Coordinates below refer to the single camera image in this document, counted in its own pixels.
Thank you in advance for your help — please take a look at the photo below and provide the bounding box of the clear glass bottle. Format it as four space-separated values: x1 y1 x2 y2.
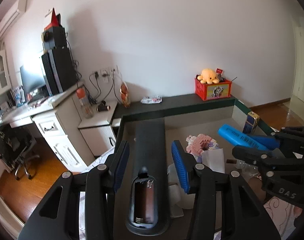
236 159 260 181

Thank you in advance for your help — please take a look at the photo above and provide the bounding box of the blue highlighter marker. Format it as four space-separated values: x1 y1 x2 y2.
218 124 280 151

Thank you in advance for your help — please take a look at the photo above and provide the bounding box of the blue and gold lighter box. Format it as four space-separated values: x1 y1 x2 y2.
243 111 260 134

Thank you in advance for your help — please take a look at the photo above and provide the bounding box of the pink block figure toy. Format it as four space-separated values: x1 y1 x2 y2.
186 134 220 162

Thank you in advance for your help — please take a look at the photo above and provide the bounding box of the black remote control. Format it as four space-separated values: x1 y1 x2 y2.
126 119 170 237

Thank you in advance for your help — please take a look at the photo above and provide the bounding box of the white patterned tablecloth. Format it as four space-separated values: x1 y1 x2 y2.
78 149 303 240

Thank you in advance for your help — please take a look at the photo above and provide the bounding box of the red toy storage box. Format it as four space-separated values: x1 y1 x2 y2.
195 78 232 101

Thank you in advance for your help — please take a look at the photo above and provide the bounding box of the low black white tv cabinet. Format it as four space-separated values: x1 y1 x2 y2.
79 94 236 157

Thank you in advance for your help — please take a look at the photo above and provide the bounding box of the black office chair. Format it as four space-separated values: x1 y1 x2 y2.
0 127 40 180

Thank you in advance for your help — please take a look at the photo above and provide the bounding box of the yellow octopus plush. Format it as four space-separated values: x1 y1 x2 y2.
197 68 220 85

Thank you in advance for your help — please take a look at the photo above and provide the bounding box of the white desk with drawers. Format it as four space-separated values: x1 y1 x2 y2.
0 82 95 172

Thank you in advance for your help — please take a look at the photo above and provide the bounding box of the bottle with red cap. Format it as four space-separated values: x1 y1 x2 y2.
76 88 94 119

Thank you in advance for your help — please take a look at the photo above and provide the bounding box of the small black device on shelf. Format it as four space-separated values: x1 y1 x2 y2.
96 100 111 112

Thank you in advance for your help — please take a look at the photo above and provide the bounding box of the snack packet on cabinet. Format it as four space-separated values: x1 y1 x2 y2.
140 95 162 105

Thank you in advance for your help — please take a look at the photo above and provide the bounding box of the black computer monitor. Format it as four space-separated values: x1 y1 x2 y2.
20 64 49 102

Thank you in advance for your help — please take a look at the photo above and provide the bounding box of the orange patterned glass vase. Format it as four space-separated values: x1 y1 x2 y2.
120 82 131 108

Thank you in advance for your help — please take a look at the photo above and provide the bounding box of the white glass door cabinet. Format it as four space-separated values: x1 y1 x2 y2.
0 50 12 95

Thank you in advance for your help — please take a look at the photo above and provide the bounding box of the black computer tower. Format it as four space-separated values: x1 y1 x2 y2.
41 48 77 96

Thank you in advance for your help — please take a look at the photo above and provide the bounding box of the black box on tower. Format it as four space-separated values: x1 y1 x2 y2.
42 27 67 50

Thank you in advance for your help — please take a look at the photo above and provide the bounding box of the red triangular paper item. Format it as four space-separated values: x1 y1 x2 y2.
43 8 61 30

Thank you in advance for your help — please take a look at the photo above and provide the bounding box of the white air conditioner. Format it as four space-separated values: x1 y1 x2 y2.
0 0 27 41

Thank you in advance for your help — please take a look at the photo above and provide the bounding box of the wall power outlet with cables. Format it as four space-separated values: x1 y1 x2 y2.
88 65 121 103

